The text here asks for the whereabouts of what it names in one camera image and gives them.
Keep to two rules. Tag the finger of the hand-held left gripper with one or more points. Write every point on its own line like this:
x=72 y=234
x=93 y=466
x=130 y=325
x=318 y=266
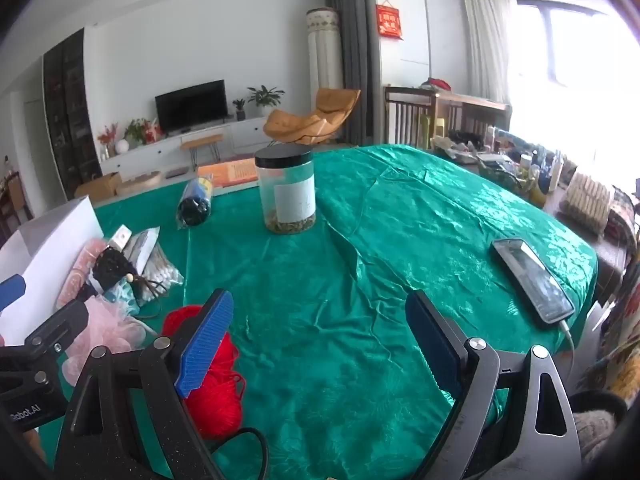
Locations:
x=11 y=292
x=62 y=322

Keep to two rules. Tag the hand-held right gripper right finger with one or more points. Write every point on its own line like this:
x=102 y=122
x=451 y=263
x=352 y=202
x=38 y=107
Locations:
x=434 y=350

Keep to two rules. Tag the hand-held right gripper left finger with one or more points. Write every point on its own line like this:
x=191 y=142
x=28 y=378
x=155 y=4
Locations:
x=205 y=345

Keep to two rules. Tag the red yarn ball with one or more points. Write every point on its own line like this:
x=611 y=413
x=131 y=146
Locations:
x=220 y=380

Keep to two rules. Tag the pink bath pouf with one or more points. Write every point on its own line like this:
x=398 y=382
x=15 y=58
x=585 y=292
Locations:
x=107 y=332

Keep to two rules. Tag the white box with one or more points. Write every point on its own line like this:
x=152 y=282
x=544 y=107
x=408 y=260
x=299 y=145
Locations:
x=42 y=245

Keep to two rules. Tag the black yarn bundle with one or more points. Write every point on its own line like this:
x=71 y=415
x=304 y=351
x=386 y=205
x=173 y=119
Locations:
x=111 y=267

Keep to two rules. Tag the cotton swab pack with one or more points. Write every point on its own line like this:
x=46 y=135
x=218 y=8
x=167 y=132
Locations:
x=162 y=272

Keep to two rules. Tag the black roll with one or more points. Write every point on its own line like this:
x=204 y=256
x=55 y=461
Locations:
x=194 y=205

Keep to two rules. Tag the person's left hand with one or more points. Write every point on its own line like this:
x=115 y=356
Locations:
x=34 y=445

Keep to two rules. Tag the pink flowered towel packet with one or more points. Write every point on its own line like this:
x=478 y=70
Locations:
x=82 y=266

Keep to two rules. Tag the green patterned tablecloth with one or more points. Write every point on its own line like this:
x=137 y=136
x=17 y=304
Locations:
x=350 y=270

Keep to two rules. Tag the black smartphone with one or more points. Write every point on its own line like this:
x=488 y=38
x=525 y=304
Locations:
x=532 y=280

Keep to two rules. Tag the cardboard box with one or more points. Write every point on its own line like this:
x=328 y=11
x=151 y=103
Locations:
x=97 y=186

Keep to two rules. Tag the orange book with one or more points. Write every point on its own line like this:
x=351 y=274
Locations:
x=235 y=172

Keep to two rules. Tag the clear jar with black lid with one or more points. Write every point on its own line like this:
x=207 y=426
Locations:
x=286 y=187

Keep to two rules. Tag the red flower bouquet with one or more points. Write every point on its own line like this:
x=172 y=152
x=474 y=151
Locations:
x=106 y=137

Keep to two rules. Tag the white round vase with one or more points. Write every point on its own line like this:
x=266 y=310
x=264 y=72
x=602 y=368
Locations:
x=122 y=147

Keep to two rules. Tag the person's beige knit clothing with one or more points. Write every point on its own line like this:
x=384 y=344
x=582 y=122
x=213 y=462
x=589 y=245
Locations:
x=600 y=427

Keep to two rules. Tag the dark display shelf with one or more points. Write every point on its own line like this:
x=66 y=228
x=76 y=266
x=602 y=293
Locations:
x=70 y=115

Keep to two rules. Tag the floral printed cloth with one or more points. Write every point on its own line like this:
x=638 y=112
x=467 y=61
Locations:
x=622 y=340

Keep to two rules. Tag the wooden side table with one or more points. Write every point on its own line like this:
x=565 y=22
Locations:
x=607 y=260

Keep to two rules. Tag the white television cabinet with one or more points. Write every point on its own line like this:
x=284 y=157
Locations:
x=160 y=152

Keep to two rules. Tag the wooden bench with metal legs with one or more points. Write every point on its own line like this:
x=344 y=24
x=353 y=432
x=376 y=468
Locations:
x=201 y=141

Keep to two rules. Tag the leafy plant with red flowers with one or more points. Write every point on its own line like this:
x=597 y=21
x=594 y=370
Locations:
x=142 y=131

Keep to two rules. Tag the bag of beige rolls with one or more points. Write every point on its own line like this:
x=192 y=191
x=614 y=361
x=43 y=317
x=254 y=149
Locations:
x=587 y=202

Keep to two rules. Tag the flat screen television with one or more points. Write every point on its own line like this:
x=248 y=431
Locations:
x=191 y=106

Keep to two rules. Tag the small green potted plant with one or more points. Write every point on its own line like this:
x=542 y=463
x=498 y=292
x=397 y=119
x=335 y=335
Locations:
x=239 y=107

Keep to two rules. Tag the wooden railed crib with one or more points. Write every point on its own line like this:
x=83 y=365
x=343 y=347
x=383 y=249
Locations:
x=450 y=110

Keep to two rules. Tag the large green potted plant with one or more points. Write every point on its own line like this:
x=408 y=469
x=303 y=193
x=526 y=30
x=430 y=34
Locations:
x=265 y=97

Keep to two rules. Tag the tan lounge chair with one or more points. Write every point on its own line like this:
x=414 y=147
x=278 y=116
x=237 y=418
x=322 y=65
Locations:
x=335 y=107

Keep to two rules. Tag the covered tower air conditioner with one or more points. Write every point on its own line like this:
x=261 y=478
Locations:
x=324 y=70

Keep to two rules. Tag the grey curtain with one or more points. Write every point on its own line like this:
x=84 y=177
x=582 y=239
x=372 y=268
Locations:
x=356 y=60

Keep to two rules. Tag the white curtain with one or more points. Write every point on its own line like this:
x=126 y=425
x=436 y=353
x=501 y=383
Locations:
x=487 y=40

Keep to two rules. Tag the red wall calendar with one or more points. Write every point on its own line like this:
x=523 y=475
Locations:
x=389 y=21

